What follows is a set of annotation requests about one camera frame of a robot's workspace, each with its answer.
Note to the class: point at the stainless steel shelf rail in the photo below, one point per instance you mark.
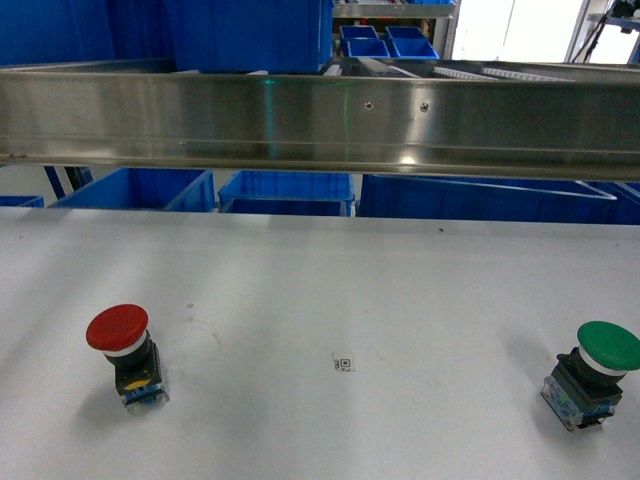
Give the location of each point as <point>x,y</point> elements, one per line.
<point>393,116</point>

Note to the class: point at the blue bin below rail middle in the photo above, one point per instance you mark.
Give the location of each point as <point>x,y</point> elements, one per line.
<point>288,193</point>

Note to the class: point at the blue bin below rail left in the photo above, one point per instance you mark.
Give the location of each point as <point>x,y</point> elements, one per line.
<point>174,190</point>

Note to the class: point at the blue bin below rail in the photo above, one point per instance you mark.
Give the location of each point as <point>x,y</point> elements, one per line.
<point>174,190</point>
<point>288,193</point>
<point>487,199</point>

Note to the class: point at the small blue bin background left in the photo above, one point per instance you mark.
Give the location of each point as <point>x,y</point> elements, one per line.
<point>362,41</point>

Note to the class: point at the red mushroom push button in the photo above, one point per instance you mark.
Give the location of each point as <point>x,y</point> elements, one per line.
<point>120,333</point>

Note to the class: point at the small QR code sticker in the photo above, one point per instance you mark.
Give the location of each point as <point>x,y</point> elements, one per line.
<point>343,362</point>

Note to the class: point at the small blue bin background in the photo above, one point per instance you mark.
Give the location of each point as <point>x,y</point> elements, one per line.
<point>409,43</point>
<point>362,41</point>

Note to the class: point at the blue bin below rail right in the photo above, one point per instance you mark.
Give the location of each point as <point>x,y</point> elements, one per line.
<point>487,199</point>

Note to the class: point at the green mushroom push button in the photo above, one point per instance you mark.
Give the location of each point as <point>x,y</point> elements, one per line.
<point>583,388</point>

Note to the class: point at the large blue bin upper shelf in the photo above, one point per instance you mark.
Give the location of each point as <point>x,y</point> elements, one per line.
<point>207,36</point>

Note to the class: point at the small blue bin background right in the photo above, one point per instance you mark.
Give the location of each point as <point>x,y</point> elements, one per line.
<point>409,43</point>

